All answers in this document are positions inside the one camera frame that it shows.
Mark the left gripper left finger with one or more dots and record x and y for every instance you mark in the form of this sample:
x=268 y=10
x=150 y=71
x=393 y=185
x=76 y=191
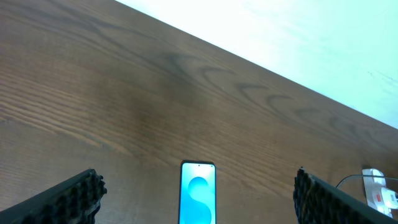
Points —
x=76 y=200

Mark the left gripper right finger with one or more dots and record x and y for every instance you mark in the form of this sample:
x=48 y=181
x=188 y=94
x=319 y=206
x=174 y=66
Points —
x=317 y=202

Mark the blue Galaxy smartphone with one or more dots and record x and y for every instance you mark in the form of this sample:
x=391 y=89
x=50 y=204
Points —
x=197 y=193

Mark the white USB charger plug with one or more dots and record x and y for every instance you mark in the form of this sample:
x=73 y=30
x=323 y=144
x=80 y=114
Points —
x=385 y=198

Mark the white power strip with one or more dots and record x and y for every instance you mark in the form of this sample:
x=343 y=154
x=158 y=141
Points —
x=374 y=179

